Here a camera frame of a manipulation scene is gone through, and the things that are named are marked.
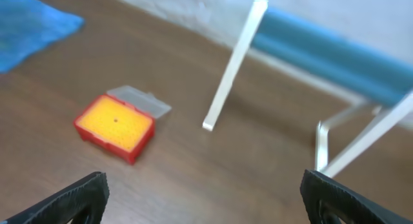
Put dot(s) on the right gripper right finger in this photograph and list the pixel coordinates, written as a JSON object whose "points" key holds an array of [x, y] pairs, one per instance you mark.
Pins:
{"points": [[348, 204]]}

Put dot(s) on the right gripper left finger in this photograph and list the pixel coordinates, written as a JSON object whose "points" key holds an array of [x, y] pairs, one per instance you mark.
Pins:
{"points": [[74, 198]]}

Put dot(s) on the red and yellow tip box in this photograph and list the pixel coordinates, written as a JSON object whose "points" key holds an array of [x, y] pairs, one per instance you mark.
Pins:
{"points": [[116, 124]]}

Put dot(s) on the white and blue stand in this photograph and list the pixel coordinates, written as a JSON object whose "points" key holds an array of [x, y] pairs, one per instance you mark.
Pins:
{"points": [[322, 49]]}

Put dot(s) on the blue cloth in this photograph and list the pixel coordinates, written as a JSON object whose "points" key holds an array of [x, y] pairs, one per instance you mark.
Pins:
{"points": [[29, 27]]}

